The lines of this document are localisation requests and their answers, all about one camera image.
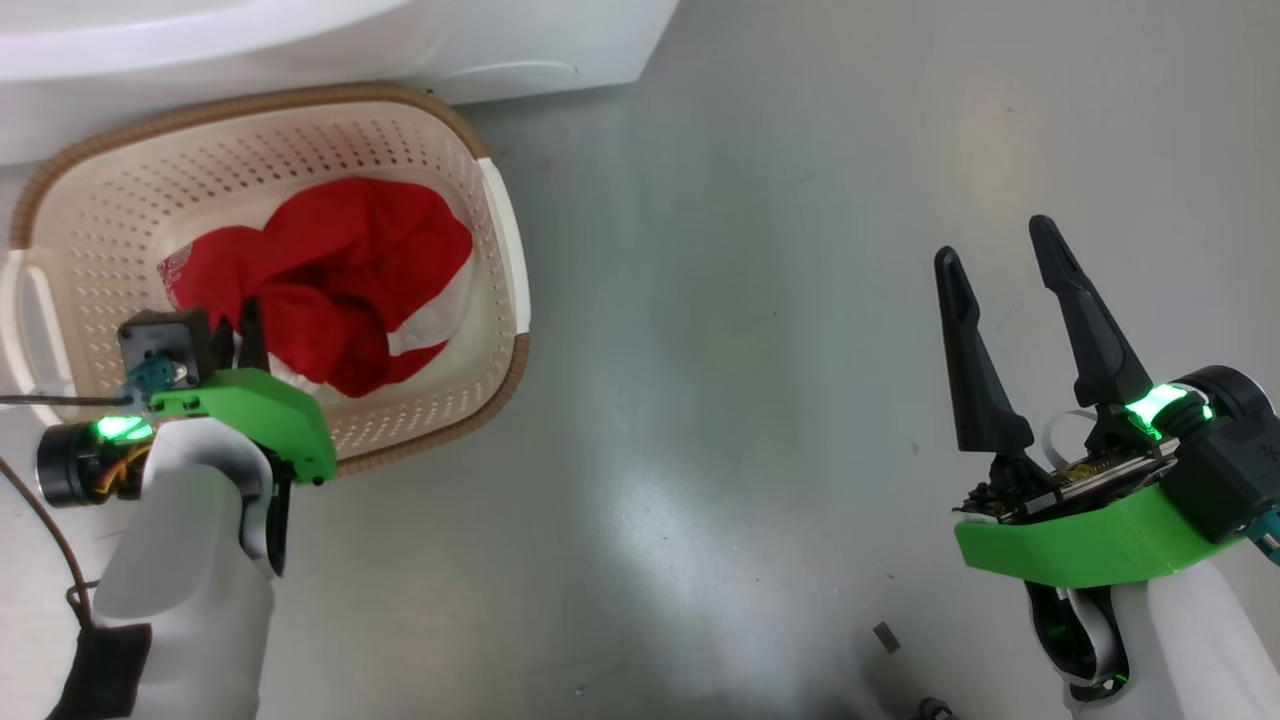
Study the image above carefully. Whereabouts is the cream laundry basket brown rim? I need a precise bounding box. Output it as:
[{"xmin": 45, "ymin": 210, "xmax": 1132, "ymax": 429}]
[{"xmin": 0, "ymin": 83, "xmax": 531, "ymax": 479}]

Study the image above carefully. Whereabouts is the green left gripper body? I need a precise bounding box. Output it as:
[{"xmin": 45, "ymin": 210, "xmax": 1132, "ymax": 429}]
[{"xmin": 37, "ymin": 368, "xmax": 338, "ymax": 506}]

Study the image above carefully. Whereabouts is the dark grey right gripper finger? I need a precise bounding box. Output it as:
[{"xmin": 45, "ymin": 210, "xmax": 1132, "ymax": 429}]
[
  {"xmin": 1029, "ymin": 214, "xmax": 1156, "ymax": 409},
  {"xmin": 934, "ymin": 246, "xmax": 1036, "ymax": 456}
]

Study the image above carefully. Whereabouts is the black arm strap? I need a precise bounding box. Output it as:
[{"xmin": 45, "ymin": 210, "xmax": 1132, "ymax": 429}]
[{"xmin": 45, "ymin": 622, "xmax": 153, "ymax": 720}]

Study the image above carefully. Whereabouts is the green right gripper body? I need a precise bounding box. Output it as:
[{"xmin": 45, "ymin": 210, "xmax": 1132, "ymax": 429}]
[{"xmin": 953, "ymin": 366, "xmax": 1280, "ymax": 588}]

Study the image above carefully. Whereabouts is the left camera cable teal plug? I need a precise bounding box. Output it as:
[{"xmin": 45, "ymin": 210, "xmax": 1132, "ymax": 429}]
[{"xmin": 0, "ymin": 355, "xmax": 181, "ymax": 409}]

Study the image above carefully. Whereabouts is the white washing machine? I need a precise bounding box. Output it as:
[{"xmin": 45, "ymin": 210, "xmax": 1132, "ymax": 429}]
[{"xmin": 0, "ymin": 0, "xmax": 681, "ymax": 166}]

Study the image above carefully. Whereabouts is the thin dark left arm cable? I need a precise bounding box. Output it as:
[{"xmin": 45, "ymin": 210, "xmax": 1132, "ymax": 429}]
[{"xmin": 0, "ymin": 455, "xmax": 101, "ymax": 631}]

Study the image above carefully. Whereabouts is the red white garment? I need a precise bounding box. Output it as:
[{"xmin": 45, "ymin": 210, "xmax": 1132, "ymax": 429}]
[{"xmin": 158, "ymin": 178, "xmax": 475, "ymax": 399}]

